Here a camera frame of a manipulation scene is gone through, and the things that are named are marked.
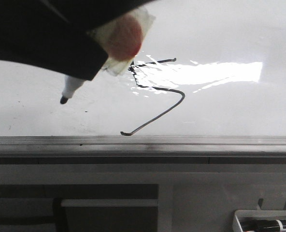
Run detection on white whiteboard marker with tape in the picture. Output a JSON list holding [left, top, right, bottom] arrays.
[[52, 0, 155, 104]]

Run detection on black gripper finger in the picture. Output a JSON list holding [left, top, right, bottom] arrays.
[[0, 0, 158, 81]]

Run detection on white marker tray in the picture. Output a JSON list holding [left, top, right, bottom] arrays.
[[232, 210, 286, 232]]

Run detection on black marker in tray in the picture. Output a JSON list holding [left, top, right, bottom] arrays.
[[240, 219, 286, 232]]

